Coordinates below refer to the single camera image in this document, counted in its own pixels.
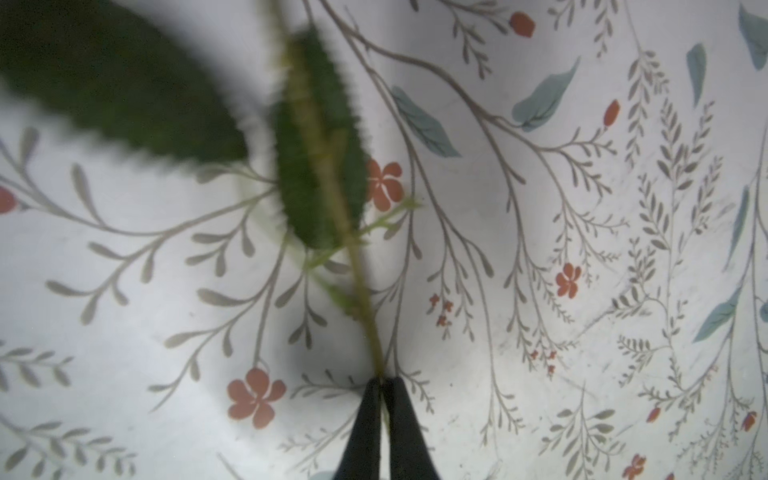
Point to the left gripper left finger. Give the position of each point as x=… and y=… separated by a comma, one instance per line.
x=361, y=457

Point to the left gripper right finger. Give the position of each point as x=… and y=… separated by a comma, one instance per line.
x=409, y=455

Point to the magenta rosebud stem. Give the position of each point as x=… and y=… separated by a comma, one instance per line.
x=116, y=76

